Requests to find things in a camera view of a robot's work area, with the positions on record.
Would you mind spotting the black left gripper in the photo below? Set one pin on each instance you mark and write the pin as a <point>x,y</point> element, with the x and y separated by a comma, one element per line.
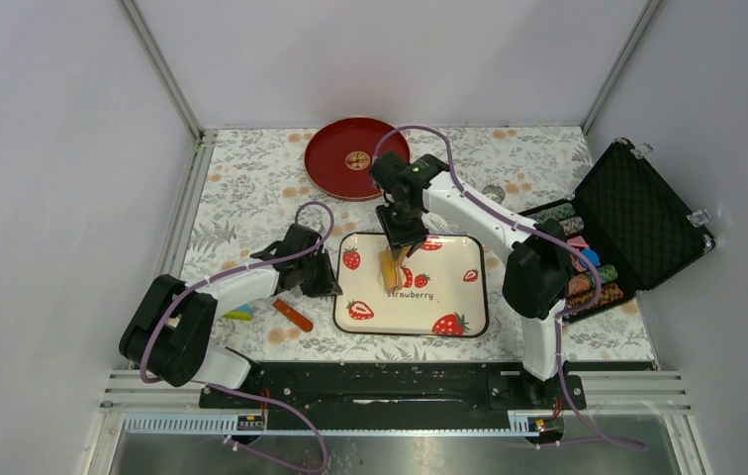
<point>327,285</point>

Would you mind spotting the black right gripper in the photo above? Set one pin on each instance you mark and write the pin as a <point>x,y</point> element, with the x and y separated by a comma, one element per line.
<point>397,238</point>

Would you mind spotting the wooden dough roller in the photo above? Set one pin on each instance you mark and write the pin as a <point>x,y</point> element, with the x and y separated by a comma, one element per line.
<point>391,273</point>

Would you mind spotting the strawberry pattern rectangular tray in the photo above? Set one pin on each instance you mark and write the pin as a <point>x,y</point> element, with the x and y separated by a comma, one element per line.
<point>444,289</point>

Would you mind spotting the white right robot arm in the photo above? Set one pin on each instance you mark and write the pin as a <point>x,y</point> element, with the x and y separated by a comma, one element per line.
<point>538,268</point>

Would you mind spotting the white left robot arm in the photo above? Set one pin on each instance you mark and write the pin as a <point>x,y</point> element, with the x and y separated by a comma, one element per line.
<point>169,335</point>

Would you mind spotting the floral table mat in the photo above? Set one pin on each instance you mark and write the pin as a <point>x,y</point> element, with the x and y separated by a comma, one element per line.
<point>256,182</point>

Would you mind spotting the colourful toy block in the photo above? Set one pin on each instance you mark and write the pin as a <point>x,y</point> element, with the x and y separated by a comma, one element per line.
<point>242,313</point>

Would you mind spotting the round red tray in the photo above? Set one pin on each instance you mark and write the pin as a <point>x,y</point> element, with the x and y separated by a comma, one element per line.
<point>339,156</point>

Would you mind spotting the black open chip case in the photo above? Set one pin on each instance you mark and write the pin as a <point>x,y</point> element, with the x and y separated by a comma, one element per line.
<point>630,223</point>

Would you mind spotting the metal scraper orange handle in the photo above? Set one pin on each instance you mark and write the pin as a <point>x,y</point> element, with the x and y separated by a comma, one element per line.
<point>291,314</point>

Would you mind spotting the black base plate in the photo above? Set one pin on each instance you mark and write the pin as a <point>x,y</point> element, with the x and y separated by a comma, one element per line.
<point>411,396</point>

